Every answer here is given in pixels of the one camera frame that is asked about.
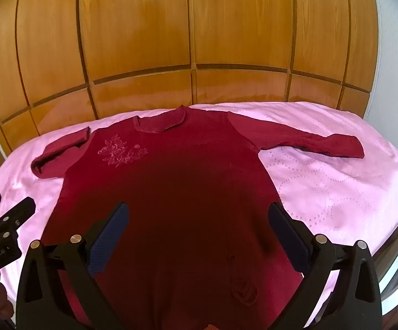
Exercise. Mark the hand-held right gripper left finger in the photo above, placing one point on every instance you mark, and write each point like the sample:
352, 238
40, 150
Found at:
111, 233

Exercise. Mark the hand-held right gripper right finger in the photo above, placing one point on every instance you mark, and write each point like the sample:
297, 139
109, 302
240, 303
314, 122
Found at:
288, 235

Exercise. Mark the dark red long-sleeve shirt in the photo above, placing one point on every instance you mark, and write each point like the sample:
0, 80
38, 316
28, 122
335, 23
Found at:
185, 178

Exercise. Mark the pink bed sheet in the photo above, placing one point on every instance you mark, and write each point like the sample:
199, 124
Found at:
322, 192

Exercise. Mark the white bedside furniture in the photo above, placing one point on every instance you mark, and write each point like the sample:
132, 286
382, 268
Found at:
396, 275

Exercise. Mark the wooden panelled headboard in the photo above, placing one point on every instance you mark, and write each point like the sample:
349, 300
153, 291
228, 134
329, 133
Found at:
199, 24

